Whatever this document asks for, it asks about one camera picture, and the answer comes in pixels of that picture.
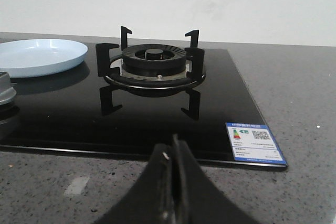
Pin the right black gas burner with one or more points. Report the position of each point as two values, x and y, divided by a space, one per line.
152 60

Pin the right silver stove knob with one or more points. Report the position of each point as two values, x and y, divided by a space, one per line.
7 92

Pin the blue energy label sticker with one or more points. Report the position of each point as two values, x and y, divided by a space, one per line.
254 143

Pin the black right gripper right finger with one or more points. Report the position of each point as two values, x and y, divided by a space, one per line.
196 199

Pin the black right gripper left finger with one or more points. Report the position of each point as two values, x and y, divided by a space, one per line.
150 199

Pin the black glass gas cooktop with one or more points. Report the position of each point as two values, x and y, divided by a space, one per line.
76 112

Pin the light blue plate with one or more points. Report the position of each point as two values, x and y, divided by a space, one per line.
40 57

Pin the right black pan support grate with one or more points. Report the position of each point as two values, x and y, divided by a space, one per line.
109 64

